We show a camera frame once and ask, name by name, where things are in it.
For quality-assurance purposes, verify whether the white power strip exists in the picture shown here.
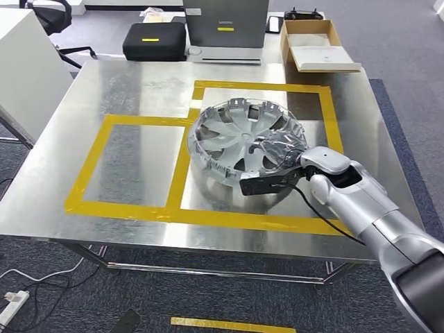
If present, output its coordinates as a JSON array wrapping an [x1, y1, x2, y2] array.
[[0, 290, 30, 328]]

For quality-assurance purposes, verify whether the thin black cable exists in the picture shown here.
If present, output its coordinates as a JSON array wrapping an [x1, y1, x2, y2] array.
[[0, 264, 101, 333]]

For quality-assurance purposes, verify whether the black game controller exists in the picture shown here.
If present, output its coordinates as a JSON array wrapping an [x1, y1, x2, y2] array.
[[283, 6, 324, 22]]

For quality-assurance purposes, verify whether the white power strip cable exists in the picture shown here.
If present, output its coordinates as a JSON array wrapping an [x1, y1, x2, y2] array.
[[0, 256, 86, 282]]

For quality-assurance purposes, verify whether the white panel table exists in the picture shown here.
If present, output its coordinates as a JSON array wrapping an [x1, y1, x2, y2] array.
[[0, 8, 74, 151]]

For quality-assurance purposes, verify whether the black zippered hard case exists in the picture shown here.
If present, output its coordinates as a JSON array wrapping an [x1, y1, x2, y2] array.
[[122, 22, 187, 62]]

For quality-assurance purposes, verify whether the dark grey flat device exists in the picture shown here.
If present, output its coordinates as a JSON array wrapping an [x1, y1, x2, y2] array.
[[183, 0, 270, 65]]

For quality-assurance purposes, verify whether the grey plastic wheel hubcap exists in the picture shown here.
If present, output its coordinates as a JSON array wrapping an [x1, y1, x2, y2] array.
[[187, 96, 310, 189]]

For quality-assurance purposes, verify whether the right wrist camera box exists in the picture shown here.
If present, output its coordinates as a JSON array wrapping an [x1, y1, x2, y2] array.
[[239, 167, 306, 197]]

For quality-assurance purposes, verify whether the black office chair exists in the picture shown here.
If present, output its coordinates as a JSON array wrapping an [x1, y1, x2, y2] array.
[[19, 0, 98, 70]]

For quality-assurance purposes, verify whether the black right camera cable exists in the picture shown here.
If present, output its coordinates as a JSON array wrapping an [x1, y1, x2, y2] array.
[[289, 181, 365, 247]]

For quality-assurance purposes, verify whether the tan box with white lid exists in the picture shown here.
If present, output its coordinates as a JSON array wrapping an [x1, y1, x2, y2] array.
[[279, 19, 362, 74]]

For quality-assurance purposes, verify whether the crumpled clear plastic bag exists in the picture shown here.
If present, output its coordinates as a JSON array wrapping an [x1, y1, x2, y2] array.
[[139, 6, 165, 18]]

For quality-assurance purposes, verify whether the straight yellow tape strip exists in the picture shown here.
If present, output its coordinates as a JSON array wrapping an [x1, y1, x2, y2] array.
[[170, 316, 298, 333]]

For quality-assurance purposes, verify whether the stainless steel workbench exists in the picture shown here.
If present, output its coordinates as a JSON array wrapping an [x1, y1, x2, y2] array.
[[0, 11, 426, 286]]

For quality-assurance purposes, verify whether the black smartphone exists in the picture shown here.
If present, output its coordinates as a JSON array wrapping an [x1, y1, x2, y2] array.
[[266, 15, 285, 35]]

